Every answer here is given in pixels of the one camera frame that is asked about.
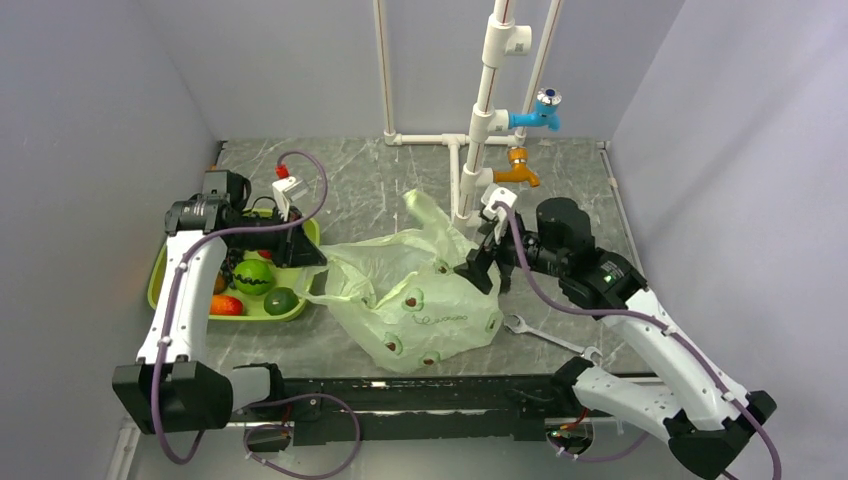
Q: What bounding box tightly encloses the white PVC pipe frame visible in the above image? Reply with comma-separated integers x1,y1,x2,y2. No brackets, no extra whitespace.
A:
372,0,564,228

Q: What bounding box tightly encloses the green plastic basin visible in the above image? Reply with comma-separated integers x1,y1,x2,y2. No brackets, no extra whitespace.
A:
146,207,322,323

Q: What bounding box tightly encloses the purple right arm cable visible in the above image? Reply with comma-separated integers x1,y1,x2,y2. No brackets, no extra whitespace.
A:
496,201,784,480

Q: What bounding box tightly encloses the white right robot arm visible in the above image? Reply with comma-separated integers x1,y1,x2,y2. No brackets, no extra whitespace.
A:
456,197,783,479

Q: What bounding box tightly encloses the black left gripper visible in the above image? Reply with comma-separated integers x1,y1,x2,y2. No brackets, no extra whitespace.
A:
230,204,327,269

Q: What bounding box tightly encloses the dark fake grape bunch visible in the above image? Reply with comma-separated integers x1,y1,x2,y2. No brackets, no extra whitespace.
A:
220,248,244,282

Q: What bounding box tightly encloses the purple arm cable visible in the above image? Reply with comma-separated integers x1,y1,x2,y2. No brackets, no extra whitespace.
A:
496,201,784,480
149,149,330,466

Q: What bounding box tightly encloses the green fake watermelon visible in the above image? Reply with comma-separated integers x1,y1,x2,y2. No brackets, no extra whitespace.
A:
232,259,276,296

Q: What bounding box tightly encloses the orange plastic faucet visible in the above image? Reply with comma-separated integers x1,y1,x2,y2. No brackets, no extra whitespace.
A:
493,146,541,188

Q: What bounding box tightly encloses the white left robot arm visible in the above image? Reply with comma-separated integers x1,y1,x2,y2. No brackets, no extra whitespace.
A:
112,170,326,434

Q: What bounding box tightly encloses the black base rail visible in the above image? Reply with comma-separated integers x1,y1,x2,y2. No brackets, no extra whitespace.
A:
231,373,592,446

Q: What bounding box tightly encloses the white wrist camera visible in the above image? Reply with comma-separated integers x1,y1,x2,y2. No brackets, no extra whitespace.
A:
480,184,518,224
271,164,309,222

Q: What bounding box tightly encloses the dark green fake avocado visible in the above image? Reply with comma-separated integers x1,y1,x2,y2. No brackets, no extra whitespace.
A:
263,287,300,316

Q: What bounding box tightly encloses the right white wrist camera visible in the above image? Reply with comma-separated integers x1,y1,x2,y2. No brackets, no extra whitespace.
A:
480,184,518,224

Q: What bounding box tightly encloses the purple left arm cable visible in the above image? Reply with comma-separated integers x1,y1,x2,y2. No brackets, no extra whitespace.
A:
149,149,330,466

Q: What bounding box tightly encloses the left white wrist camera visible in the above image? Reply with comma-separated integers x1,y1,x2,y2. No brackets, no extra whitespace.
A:
271,164,309,222

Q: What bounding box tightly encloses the red fake tomato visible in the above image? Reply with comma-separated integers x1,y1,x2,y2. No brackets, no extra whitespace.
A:
209,294,245,316

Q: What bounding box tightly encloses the light green plastic bag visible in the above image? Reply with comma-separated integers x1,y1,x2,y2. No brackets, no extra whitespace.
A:
293,190,504,374

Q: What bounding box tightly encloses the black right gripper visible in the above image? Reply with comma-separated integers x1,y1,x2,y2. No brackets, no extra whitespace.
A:
454,211,568,293

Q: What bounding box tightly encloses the blue plastic faucet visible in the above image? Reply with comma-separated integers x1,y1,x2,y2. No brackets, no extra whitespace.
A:
508,88,562,132

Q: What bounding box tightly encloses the silver metal wrench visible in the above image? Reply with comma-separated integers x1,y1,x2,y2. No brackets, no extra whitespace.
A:
504,314,603,364

